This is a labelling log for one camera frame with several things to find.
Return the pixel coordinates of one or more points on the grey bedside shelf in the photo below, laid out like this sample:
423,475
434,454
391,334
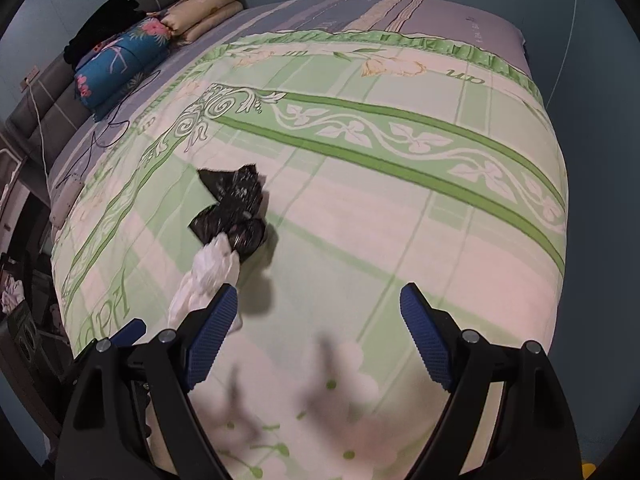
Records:
34,355

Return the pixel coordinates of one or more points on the blue floral folded blanket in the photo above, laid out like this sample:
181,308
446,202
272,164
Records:
107,76

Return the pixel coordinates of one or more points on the black clothing pile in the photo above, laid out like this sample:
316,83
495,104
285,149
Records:
112,18

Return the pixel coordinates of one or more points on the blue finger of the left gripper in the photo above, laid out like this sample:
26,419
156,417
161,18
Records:
129,334

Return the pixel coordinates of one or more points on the small black plastic bag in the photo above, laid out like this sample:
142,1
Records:
238,198

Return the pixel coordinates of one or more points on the grey padded headboard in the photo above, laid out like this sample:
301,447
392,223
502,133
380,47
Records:
37,36

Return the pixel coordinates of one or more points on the white power strip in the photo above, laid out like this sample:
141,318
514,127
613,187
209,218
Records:
64,203

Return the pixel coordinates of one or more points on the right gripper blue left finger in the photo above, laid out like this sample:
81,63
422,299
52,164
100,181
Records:
206,330

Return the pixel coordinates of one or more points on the white tissue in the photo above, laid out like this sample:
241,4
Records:
213,265

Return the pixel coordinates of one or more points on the wall power socket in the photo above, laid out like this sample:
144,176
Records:
29,78

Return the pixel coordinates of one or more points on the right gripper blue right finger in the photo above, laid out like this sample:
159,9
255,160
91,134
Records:
431,331

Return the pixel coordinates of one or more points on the bed with striped sheet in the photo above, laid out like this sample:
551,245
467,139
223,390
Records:
351,88

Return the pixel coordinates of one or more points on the beige folded pillows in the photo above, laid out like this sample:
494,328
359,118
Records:
188,20

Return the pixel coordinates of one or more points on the green floral quilt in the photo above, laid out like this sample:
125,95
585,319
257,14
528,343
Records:
322,379

